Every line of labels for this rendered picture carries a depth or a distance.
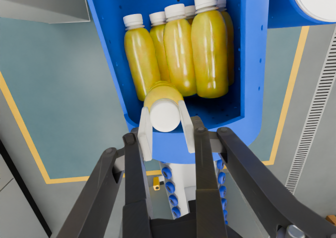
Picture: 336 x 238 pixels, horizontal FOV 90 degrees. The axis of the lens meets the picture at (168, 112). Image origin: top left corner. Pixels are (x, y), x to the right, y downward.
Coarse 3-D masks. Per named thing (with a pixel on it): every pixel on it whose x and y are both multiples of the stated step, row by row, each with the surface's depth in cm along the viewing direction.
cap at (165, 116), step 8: (160, 104) 20; (168, 104) 20; (152, 112) 21; (160, 112) 21; (168, 112) 21; (176, 112) 21; (152, 120) 21; (160, 120) 21; (168, 120) 21; (176, 120) 21; (160, 128) 21; (168, 128) 21
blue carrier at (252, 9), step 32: (96, 0) 29; (128, 0) 37; (160, 0) 40; (192, 0) 40; (256, 0) 20; (256, 32) 21; (256, 64) 23; (128, 96) 38; (192, 96) 51; (224, 96) 46; (256, 96) 26; (128, 128) 32; (256, 128) 28; (160, 160) 28; (192, 160) 26
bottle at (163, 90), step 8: (160, 80) 36; (152, 88) 27; (160, 88) 25; (168, 88) 25; (176, 88) 31; (152, 96) 24; (160, 96) 23; (168, 96) 23; (176, 96) 24; (144, 104) 25; (152, 104) 22; (176, 104) 23
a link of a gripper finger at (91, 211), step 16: (112, 160) 13; (96, 176) 12; (112, 176) 13; (96, 192) 10; (112, 192) 12; (80, 208) 10; (96, 208) 10; (112, 208) 12; (64, 224) 9; (80, 224) 9; (96, 224) 10
